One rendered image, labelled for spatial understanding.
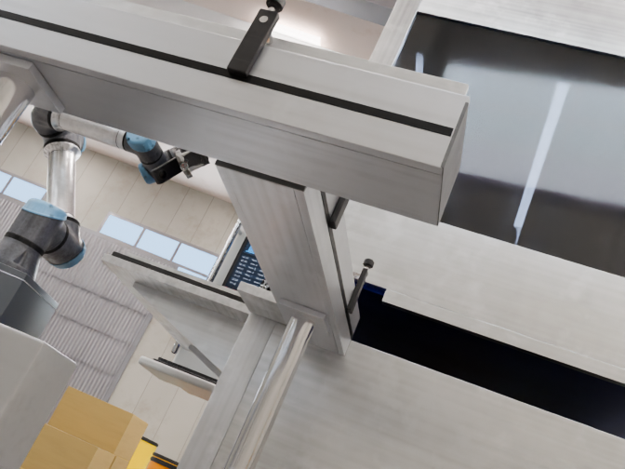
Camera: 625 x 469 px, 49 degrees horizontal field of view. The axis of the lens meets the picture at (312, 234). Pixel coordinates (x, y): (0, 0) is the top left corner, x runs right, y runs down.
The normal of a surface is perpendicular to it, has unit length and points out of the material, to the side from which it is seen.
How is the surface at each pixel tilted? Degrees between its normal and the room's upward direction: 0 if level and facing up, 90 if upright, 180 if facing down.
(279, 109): 90
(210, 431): 90
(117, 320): 90
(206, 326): 90
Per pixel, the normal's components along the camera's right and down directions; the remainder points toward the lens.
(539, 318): -0.11, -0.45
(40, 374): 0.92, 0.29
